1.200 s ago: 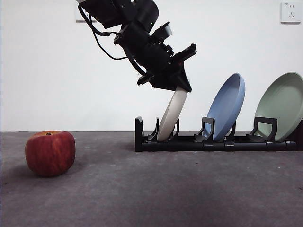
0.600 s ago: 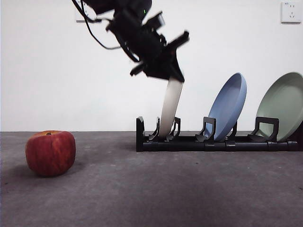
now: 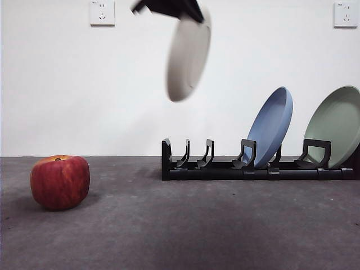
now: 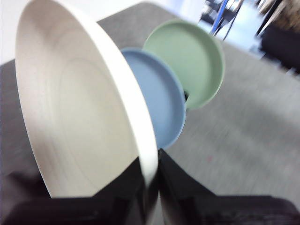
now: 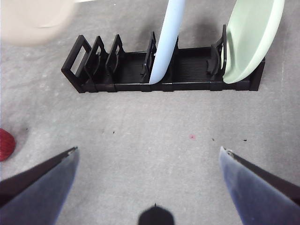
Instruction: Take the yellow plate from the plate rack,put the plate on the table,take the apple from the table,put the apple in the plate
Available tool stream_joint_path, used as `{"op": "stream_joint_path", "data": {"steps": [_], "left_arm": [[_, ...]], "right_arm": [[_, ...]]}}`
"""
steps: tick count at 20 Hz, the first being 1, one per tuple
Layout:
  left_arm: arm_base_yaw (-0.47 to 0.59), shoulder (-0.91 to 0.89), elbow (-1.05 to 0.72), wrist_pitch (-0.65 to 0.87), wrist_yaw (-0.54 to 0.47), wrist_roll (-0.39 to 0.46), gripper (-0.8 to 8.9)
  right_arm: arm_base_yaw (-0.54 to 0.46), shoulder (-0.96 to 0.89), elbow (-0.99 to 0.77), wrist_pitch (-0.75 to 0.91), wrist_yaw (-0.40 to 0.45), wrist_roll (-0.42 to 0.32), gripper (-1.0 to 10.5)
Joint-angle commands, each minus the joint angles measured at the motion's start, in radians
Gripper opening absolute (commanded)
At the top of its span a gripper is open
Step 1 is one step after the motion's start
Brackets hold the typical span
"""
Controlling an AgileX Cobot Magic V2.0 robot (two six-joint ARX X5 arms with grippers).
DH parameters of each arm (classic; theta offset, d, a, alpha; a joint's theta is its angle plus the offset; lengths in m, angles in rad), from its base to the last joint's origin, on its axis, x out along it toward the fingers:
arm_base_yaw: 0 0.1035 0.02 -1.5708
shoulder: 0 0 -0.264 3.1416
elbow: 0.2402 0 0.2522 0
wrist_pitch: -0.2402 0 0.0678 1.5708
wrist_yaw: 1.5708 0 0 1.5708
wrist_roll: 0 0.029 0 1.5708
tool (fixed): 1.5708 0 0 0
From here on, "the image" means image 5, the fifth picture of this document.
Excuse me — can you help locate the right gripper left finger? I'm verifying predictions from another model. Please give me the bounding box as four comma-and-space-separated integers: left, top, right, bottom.
0, 146, 80, 225

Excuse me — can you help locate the cream yellow plate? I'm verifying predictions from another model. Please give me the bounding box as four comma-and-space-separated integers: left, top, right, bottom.
0, 0, 76, 47

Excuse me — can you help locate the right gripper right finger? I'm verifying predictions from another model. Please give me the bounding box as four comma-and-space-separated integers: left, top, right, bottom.
218, 145, 300, 225

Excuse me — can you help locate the blue plate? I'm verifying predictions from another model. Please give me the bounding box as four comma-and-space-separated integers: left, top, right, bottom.
148, 0, 187, 85

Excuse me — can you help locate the pale green plate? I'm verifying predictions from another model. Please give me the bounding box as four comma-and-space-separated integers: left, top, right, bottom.
221, 0, 285, 85

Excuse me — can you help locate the red yellow apple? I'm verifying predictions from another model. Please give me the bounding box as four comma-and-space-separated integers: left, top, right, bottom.
0, 127, 16, 162

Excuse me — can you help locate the black plate rack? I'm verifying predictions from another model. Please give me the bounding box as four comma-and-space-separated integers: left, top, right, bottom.
60, 31, 267, 94

